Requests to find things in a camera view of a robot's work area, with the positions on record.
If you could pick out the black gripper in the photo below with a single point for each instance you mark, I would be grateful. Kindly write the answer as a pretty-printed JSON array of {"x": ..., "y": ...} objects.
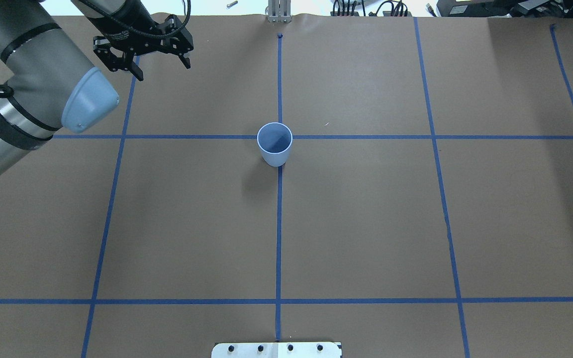
[{"x": 128, "y": 25}]

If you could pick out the blue plastic cup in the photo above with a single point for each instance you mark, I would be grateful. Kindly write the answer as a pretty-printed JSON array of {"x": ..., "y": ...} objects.
[{"x": 275, "y": 141}]

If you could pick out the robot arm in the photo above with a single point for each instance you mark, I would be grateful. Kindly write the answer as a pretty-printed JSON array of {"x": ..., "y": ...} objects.
[{"x": 54, "y": 85}]

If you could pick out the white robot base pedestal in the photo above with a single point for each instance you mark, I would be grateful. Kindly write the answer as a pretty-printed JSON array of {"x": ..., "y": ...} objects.
[{"x": 278, "y": 350}]

